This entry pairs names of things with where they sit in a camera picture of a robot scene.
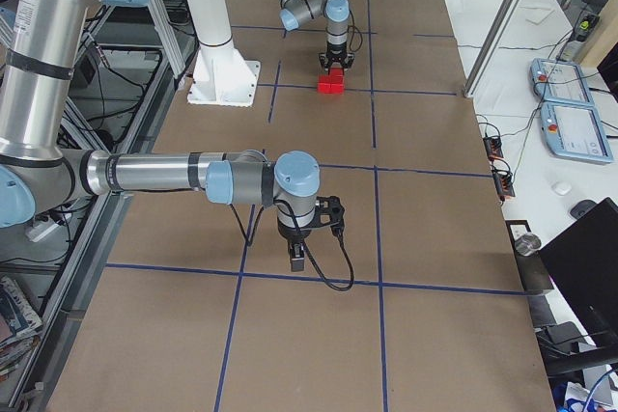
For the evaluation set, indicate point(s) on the metal cup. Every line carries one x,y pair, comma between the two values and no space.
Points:
527,244

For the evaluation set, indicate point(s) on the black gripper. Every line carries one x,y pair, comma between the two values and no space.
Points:
292,234
336,52

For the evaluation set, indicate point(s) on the teach pendant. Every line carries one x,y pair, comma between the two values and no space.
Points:
574,131
560,81

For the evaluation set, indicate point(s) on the lower teach pendant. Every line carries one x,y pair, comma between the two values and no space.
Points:
574,131

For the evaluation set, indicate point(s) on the red block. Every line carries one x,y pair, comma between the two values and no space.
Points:
336,73
324,84
337,84

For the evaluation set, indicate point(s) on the aluminium frame post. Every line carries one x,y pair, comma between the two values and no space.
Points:
490,46

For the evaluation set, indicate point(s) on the upper teach pendant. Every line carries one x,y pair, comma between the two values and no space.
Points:
560,81

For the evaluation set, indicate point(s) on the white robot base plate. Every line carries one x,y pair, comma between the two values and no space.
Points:
221,75

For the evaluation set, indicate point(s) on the black laptop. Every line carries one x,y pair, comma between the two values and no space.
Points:
582,262

